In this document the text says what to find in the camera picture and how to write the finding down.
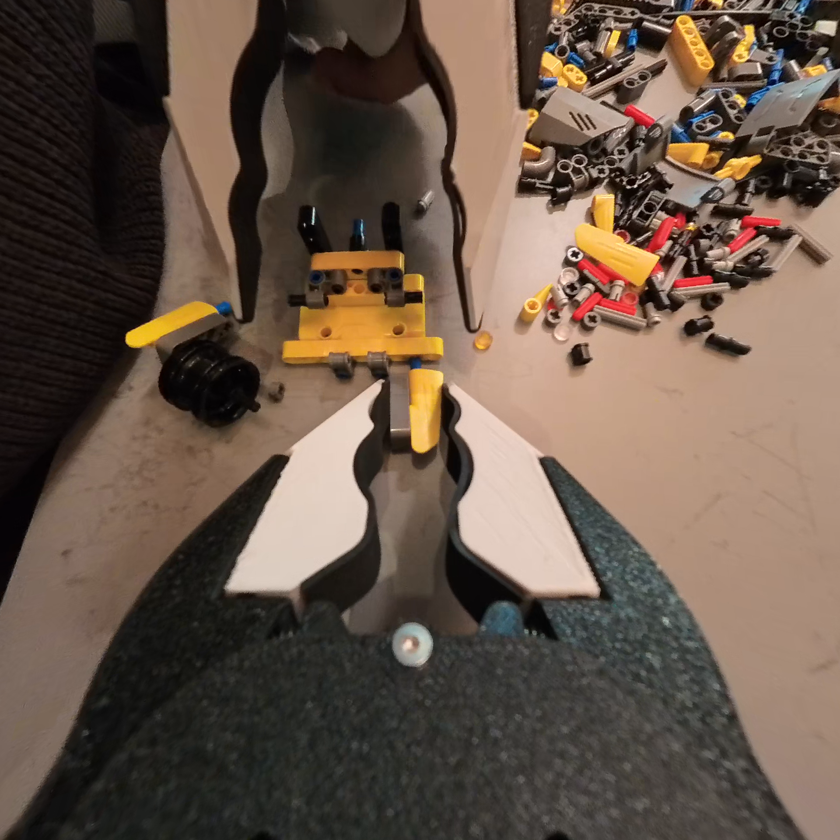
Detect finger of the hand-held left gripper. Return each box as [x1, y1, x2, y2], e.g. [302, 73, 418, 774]
[408, 0, 530, 331]
[164, 0, 293, 324]

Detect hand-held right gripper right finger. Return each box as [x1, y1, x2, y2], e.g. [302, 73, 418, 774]
[444, 384, 602, 622]

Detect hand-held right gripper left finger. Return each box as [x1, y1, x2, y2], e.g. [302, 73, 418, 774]
[225, 381, 386, 619]

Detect yellow panel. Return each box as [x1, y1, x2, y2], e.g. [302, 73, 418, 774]
[388, 366, 446, 455]

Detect black wheel assembly yellow panels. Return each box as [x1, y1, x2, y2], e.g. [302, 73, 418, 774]
[125, 301, 263, 429]

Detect yellow toy brick frame assembly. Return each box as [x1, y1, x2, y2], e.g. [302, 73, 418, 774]
[282, 203, 445, 383]

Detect person's left hand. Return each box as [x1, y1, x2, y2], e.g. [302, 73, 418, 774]
[311, 38, 429, 106]

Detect pile of toy brick parts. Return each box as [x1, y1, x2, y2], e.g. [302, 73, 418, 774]
[515, 0, 840, 368]

